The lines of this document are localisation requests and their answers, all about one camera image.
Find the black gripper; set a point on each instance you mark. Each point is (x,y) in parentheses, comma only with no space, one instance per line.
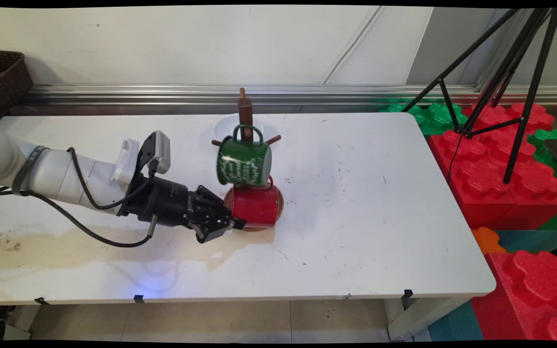
(167,203)

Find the red speckled enamel mug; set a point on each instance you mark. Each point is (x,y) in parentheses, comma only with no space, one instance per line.
(256,205)

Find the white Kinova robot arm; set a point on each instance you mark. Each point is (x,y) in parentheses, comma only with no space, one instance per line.
(51,171)

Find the green printed enamel mug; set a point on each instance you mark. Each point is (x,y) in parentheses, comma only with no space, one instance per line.
(242,164)

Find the brown wooden mug tree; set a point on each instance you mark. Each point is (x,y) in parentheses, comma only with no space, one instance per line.
(245,113)

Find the black table edge clip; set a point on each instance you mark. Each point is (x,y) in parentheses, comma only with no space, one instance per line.
(41,300)
(139,299)
(406,297)

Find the white table leg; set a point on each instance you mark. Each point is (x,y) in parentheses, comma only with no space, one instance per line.
(418,319)

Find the green foam building block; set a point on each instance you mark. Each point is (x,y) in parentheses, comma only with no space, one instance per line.
(433,118)
(547,154)

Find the dark brown wicker basket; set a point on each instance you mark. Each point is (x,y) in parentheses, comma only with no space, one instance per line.
(10,92)

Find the teal foam floor mat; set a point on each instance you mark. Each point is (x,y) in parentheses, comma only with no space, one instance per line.
(455,324)

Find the orange foam building block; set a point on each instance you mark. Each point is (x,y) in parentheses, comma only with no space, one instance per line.
(487,240)

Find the red foam building block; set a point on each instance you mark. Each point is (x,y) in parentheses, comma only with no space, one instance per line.
(491,188)
(525,295)

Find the teal foam building block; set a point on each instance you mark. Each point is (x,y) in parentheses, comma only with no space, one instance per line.
(535,239)

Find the black tripod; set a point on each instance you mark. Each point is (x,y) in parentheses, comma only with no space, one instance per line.
(531,96)

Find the aluminium wall rail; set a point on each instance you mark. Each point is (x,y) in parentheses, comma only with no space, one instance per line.
(331,94)

